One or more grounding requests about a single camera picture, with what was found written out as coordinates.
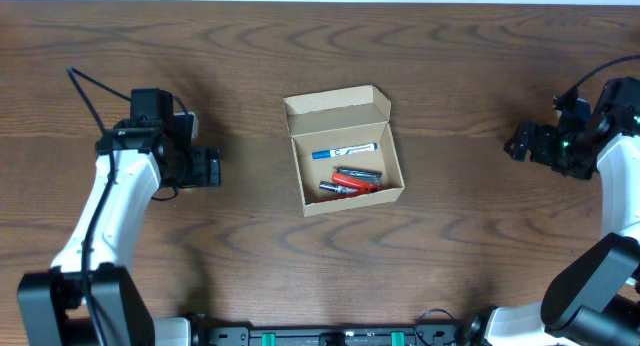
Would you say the cardboard box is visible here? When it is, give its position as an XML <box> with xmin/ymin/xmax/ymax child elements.
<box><xmin>283</xmin><ymin>85</ymin><xmax>405</xmax><ymax>217</ymax></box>

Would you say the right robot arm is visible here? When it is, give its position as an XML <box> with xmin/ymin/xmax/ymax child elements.
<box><xmin>472</xmin><ymin>77</ymin><xmax>639</xmax><ymax>346</ymax></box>

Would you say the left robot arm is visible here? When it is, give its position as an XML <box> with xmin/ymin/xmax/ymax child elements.
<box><xmin>17</xmin><ymin>88</ymin><xmax>221</xmax><ymax>345</ymax></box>

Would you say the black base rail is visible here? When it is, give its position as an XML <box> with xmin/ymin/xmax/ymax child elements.
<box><xmin>191</xmin><ymin>321</ymin><xmax>490</xmax><ymax>346</ymax></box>

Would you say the orange utility knife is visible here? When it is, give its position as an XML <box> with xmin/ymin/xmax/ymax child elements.
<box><xmin>318</xmin><ymin>188</ymin><xmax>380</xmax><ymax>203</ymax></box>

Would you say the black marker pen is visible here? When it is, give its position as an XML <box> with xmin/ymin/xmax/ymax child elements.
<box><xmin>319</xmin><ymin>181</ymin><xmax>358</xmax><ymax>194</ymax></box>

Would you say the blue marker pen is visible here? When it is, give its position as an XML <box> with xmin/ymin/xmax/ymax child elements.
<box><xmin>312</xmin><ymin>143</ymin><xmax>378</xmax><ymax>160</ymax></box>

